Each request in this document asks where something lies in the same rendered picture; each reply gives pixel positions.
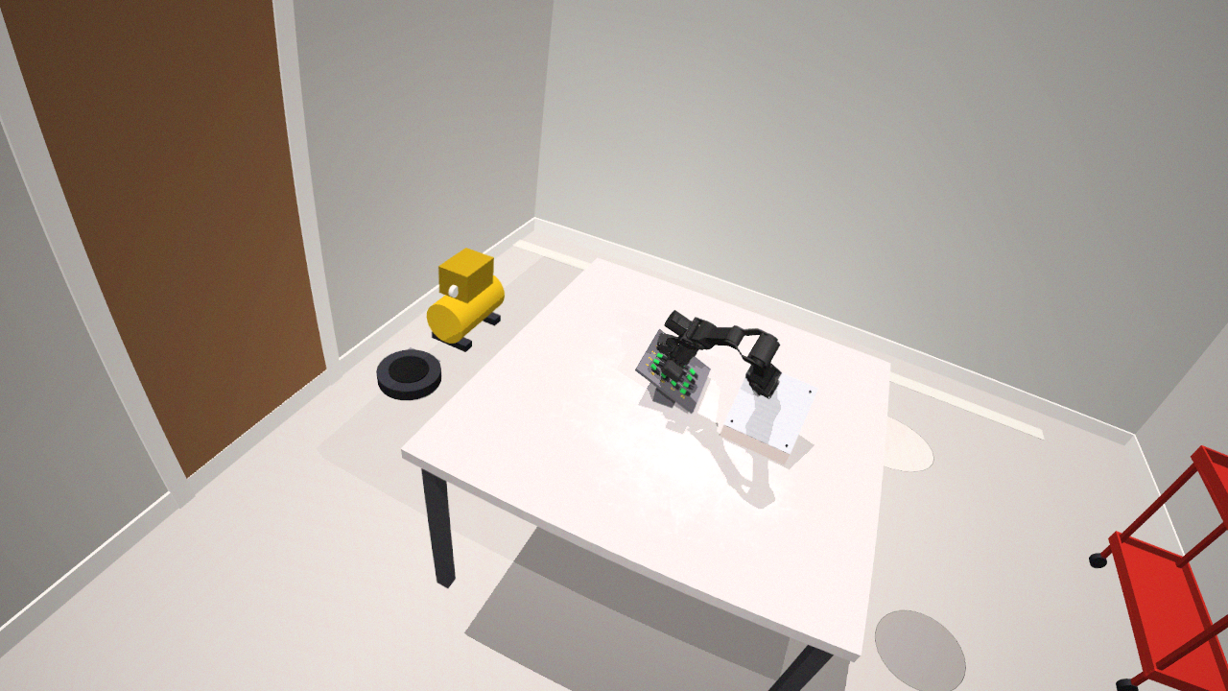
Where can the grey switch panel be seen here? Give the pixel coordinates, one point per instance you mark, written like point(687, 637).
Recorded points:
point(686, 392)

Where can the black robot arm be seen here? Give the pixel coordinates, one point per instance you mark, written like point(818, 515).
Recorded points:
point(699, 334)

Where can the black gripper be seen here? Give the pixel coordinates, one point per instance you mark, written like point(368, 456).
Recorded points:
point(674, 366)

